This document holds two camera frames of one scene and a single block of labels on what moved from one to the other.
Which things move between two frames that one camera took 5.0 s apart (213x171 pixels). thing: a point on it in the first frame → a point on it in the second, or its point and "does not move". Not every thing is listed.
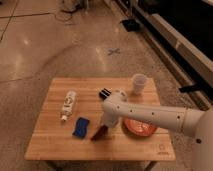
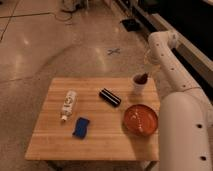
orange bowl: [139, 127] does not move
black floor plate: [130, 25] does not move
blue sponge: [81, 127] does not move
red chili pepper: [103, 130] → [140, 78]
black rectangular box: [104, 94] does not move
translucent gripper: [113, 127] → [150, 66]
